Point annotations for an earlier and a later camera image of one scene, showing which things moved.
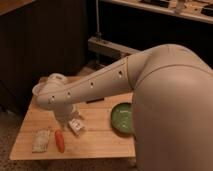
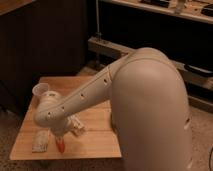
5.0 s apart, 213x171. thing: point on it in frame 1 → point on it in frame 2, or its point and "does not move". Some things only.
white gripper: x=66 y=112 → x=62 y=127
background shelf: x=197 y=10 does not move
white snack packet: x=40 y=139 does not move
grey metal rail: x=101 y=45 does not move
